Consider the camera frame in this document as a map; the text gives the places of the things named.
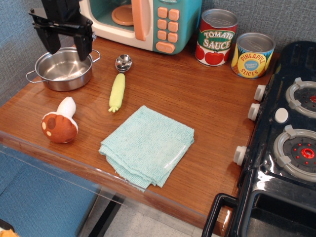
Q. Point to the stainless steel pot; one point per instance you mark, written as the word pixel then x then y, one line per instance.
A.
pixel 63 71

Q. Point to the orange plush object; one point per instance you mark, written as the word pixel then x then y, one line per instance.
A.
pixel 8 233

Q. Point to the black toy stove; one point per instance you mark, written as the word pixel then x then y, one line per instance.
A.
pixel 277 184

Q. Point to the spoon with yellow handle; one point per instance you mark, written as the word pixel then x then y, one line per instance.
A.
pixel 123 64

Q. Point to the teal toy microwave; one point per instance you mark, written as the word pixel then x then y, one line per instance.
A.
pixel 163 26

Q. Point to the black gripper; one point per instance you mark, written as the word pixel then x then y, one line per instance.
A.
pixel 63 17

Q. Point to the brown plush mushroom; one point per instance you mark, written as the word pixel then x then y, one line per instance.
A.
pixel 59 126

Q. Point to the pineapple slices can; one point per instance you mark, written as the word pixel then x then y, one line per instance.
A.
pixel 252 55

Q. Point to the teal folded cloth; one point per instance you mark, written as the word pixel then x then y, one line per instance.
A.
pixel 145 149

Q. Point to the metal table leg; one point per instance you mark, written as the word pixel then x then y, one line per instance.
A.
pixel 102 213

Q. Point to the tomato sauce can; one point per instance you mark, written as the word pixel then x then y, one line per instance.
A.
pixel 216 33

